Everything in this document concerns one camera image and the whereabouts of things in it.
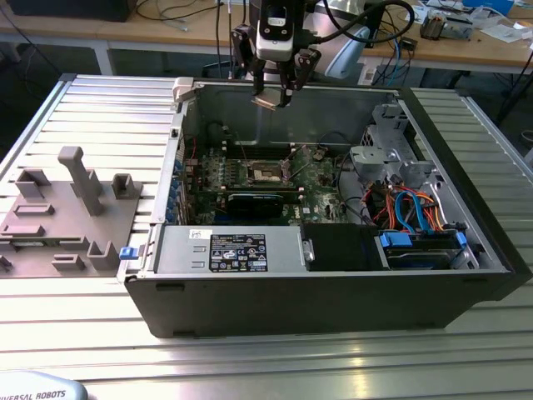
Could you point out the hard disk in blue carrier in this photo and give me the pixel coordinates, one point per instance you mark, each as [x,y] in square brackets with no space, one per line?
[395,241]
[460,241]

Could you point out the small electronic device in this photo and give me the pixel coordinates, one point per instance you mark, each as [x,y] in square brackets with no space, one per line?
[433,29]

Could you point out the black PC case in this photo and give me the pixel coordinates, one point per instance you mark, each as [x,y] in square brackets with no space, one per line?
[291,308]

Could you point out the pale blue teach pendant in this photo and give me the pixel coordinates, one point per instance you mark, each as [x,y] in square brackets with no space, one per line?
[37,389]

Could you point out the black upright stand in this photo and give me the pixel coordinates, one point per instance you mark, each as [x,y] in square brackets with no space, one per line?
[375,25]

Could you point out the blue plastic case latch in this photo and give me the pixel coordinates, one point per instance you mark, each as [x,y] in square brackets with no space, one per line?
[128,253]

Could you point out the silver metal bracket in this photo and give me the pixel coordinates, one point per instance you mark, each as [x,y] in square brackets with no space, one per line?
[370,158]

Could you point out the CPU socket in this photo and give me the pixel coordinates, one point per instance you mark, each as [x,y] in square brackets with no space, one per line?
[262,174]

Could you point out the thin metal locking lever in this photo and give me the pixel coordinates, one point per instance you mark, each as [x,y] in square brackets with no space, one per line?
[241,146]

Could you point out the blue cardboard box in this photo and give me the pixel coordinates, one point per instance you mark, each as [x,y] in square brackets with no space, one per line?
[491,6]

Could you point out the metal drive cage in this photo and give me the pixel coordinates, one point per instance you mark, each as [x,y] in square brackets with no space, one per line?
[387,118]

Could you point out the white paper sheets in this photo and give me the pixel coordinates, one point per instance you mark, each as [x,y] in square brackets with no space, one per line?
[508,31]

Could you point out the grey plastic parts rack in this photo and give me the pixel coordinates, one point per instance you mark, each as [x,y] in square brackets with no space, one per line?
[62,233]

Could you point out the wooden desk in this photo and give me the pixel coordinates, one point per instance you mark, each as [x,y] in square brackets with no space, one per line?
[125,31]
[458,54]

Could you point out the silver topped CPU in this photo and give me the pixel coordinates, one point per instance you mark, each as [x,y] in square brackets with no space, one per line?
[266,98]

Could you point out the grey power supply unit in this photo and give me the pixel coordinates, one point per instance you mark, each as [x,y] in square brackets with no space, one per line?
[183,250]

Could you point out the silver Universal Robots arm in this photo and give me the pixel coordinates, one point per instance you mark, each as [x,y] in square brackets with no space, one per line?
[347,54]

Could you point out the black plastic shroud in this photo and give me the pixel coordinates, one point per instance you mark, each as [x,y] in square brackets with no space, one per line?
[337,246]

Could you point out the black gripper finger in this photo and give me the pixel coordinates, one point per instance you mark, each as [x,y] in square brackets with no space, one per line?
[308,68]
[242,48]

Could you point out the green motherboard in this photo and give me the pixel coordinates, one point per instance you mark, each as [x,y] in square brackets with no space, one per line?
[320,200]

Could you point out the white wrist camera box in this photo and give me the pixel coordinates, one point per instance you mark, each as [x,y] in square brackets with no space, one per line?
[275,46]

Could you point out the round coin cell battery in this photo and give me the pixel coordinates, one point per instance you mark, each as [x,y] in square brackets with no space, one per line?
[319,155]

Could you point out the small black adapter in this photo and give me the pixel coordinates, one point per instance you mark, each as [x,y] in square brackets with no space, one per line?
[409,43]

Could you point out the black graphics card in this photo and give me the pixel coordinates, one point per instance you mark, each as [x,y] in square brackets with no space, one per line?
[254,206]

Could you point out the black RAM slot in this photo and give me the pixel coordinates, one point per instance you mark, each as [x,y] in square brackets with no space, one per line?
[270,149]
[266,191]
[270,157]
[270,145]
[266,187]
[270,153]

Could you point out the black computer box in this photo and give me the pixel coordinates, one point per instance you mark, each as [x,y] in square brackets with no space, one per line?
[62,10]

